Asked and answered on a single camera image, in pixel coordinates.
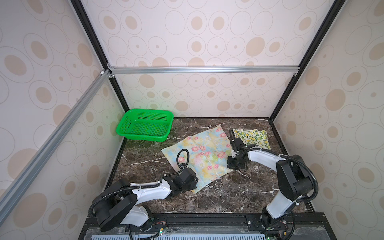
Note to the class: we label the black frame post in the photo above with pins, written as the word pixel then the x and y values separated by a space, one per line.
pixel 97 47
pixel 313 47

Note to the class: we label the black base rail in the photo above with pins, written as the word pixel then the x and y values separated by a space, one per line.
pixel 297 226

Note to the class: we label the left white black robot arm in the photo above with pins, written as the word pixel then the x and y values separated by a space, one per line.
pixel 120 203

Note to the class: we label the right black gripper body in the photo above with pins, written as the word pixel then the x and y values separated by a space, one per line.
pixel 235 163

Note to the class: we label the pastel floral skirt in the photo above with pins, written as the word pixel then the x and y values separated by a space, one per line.
pixel 208 150

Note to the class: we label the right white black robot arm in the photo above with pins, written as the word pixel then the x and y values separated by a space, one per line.
pixel 297 183

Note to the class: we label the left black frame post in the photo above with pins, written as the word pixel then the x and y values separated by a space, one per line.
pixel 97 47

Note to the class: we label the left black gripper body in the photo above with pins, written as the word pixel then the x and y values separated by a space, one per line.
pixel 191 186

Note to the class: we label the right black frame post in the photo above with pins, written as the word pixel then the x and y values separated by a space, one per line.
pixel 313 47

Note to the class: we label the green plastic basket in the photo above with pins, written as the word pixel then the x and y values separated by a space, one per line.
pixel 146 125

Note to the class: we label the left aluminium rail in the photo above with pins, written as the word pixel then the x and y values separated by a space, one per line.
pixel 28 175

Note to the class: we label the back aluminium rail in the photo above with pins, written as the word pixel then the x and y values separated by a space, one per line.
pixel 207 70

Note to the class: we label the aluminium rail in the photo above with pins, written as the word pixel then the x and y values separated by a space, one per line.
pixel 207 70
pixel 28 175

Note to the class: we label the lemon print skirt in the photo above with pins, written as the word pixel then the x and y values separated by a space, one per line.
pixel 259 138

